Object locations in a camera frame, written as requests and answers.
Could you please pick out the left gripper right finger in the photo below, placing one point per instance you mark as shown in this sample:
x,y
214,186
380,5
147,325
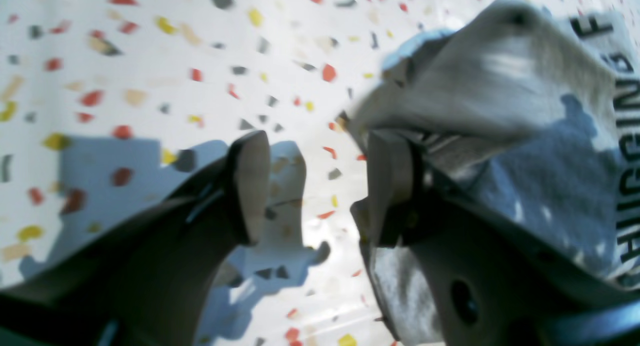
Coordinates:
x,y
493,283

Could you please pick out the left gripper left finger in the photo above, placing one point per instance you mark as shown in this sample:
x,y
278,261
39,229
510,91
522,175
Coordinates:
x,y
146,281

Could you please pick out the grey T-shirt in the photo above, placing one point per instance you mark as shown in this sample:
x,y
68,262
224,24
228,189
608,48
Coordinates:
x,y
533,117

